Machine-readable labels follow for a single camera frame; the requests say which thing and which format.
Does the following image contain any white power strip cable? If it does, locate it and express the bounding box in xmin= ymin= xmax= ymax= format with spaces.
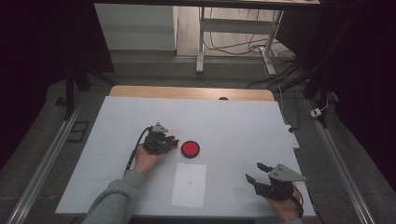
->
xmin=277 ymin=83 xmax=290 ymax=128

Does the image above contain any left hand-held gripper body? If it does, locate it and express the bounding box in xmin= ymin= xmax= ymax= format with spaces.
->
xmin=142 ymin=121 xmax=173 ymax=156

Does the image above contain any black curtain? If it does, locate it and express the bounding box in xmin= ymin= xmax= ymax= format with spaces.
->
xmin=0 ymin=0 xmax=116 ymax=171
xmin=275 ymin=0 xmax=396 ymax=190

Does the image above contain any aluminium floor rail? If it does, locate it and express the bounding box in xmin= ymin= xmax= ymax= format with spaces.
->
xmin=5 ymin=92 xmax=89 ymax=224
xmin=304 ymin=98 xmax=377 ymax=224

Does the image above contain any person's left hand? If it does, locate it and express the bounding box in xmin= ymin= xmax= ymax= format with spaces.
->
xmin=133 ymin=144 xmax=166 ymax=175

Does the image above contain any dark floor socket plate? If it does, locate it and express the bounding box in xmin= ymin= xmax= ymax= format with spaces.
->
xmin=65 ymin=120 xmax=91 ymax=144

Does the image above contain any person's right hand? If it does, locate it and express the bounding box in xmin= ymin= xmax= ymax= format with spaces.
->
xmin=265 ymin=186 xmax=304 ymax=223

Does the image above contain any white power strip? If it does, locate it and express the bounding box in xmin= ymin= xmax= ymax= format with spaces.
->
xmin=285 ymin=124 xmax=301 ymax=150

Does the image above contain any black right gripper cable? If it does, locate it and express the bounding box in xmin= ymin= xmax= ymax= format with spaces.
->
xmin=291 ymin=184 xmax=305 ymax=218

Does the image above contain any thick black floor cable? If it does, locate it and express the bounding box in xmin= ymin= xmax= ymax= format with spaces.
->
xmin=246 ymin=61 xmax=302 ymax=91

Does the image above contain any white frame desk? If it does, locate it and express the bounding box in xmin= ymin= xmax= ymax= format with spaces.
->
xmin=92 ymin=0 xmax=321 ymax=77

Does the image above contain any white cabinet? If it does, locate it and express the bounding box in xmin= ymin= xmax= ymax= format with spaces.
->
xmin=93 ymin=3 xmax=178 ymax=51

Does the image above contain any round black red ink pad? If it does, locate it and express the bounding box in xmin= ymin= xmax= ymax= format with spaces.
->
xmin=180 ymin=140 xmax=201 ymax=160

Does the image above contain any wooden table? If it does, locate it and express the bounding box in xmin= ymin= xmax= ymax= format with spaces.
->
xmin=108 ymin=85 xmax=276 ymax=103

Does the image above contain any white paper sheet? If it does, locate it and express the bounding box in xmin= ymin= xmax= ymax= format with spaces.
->
xmin=170 ymin=162 xmax=207 ymax=209

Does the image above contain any black metal stand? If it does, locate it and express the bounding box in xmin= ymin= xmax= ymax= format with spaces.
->
xmin=279 ymin=60 xmax=332 ymax=129
xmin=63 ymin=60 xmax=120 ymax=121

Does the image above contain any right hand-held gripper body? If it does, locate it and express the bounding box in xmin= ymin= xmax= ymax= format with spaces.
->
xmin=254 ymin=162 xmax=308 ymax=202

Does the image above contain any thin black floor cable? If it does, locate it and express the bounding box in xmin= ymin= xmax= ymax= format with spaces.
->
xmin=204 ymin=7 xmax=297 ymax=63

